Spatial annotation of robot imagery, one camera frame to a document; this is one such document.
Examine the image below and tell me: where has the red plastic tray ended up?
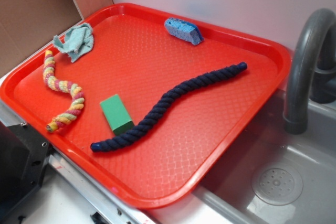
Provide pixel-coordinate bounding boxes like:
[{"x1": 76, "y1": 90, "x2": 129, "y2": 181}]
[{"x1": 1, "y1": 4, "x2": 291, "y2": 209}]

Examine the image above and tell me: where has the green rectangular block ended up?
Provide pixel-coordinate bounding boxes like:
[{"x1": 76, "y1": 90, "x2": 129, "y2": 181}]
[{"x1": 100, "y1": 94, "x2": 134, "y2": 136}]

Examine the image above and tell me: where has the blue sponge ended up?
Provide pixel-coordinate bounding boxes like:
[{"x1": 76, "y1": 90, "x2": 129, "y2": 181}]
[{"x1": 164, "y1": 18, "x2": 204, "y2": 46}]

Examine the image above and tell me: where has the light teal cloth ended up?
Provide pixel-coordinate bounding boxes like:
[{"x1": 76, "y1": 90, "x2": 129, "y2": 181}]
[{"x1": 52, "y1": 23, "x2": 94, "y2": 63}]

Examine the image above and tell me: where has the grey plastic sink basin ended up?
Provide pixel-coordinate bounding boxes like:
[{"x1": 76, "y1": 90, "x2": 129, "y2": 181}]
[{"x1": 152, "y1": 91, "x2": 335, "y2": 223}]

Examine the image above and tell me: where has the round sink drain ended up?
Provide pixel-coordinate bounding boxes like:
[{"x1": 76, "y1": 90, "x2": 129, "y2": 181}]
[{"x1": 251, "y1": 163, "x2": 303, "y2": 206}]

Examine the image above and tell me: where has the grey curved faucet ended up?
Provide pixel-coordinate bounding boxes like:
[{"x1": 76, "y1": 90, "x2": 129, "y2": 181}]
[{"x1": 283, "y1": 8, "x2": 335, "y2": 134}]

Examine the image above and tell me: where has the brown cardboard panel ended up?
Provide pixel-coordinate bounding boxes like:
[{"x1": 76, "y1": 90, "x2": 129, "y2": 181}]
[{"x1": 1, "y1": 0, "x2": 113, "y2": 76}]

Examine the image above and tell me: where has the dark blue twisted rope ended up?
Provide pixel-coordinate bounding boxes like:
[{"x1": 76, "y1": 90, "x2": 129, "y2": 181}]
[{"x1": 90, "y1": 61, "x2": 248, "y2": 153}]

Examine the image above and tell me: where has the multicolored twisted rope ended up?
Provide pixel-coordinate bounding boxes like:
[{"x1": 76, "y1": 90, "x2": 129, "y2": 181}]
[{"x1": 43, "y1": 50, "x2": 86, "y2": 134}]

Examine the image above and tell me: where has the black metal bracket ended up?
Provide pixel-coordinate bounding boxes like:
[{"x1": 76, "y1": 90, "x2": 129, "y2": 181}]
[{"x1": 1, "y1": 123, "x2": 50, "y2": 207}]

